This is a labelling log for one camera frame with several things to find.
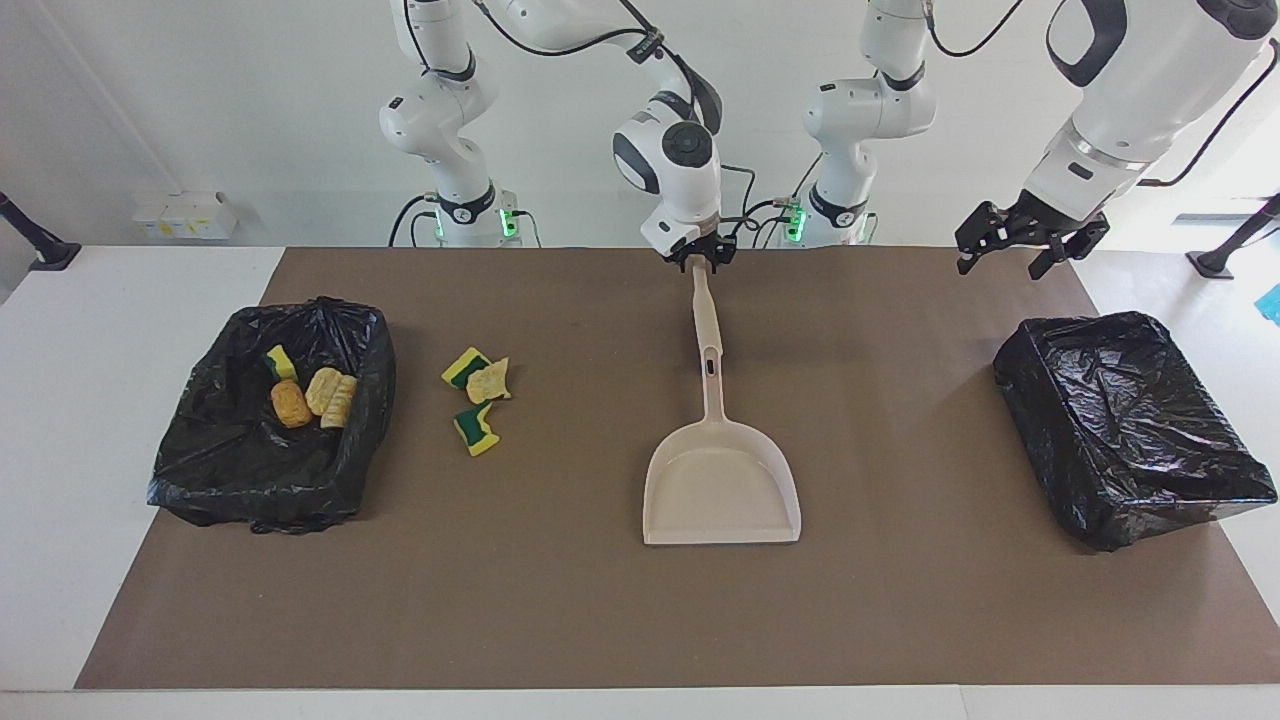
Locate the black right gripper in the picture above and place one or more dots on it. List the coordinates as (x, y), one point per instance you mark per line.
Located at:
(705, 245)

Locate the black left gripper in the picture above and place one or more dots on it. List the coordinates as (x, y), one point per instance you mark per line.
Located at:
(1050, 220)

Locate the beige plastic dustpan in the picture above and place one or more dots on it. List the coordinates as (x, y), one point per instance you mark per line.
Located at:
(720, 490)

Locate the pale yellow scrap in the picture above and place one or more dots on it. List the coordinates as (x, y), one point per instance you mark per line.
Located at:
(322, 388)
(490, 382)

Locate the yellow green sponge piece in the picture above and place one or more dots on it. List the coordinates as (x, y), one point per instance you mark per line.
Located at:
(282, 362)
(462, 368)
(478, 430)

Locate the striped cream orange bread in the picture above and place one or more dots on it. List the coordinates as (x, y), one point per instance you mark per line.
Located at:
(343, 405)

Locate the orange brown nugget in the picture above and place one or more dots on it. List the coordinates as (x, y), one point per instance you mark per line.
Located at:
(290, 405)

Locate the bin with black bag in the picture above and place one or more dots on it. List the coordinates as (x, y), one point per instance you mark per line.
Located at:
(1130, 430)
(230, 460)

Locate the cyan object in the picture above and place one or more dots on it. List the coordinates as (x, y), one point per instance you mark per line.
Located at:
(1272, 305)

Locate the brown table mat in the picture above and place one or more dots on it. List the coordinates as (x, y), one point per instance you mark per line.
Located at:
(600, 650)

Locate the white power strip box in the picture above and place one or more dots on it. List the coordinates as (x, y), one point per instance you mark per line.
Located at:
(185, 215)

